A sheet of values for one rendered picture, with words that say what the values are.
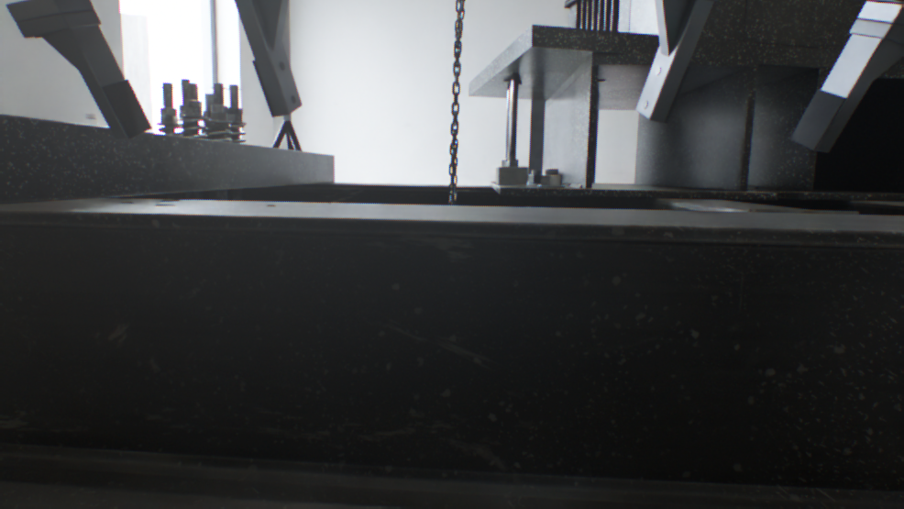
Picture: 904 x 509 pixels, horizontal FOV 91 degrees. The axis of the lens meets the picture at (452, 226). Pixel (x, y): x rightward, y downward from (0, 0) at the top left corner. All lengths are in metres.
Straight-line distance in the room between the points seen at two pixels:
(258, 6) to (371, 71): 2.91
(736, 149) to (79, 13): 0.79
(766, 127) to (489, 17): 2.44
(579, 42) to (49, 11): 0.58
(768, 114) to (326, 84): 2.75
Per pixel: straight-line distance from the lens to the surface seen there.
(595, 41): 0.73
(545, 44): 0.70
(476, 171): 3.10
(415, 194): 1.16
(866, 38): 0.44
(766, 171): 1.03
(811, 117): 0.45
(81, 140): 0.57
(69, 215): 0.42
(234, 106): 0.92
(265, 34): 0.35
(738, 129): 0.82
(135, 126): 0.44
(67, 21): 0.43
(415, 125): 3.15
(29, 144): 0.53
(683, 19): 0.36
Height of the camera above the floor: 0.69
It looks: 7 degrees down
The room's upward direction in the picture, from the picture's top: 1 degrees clockwise
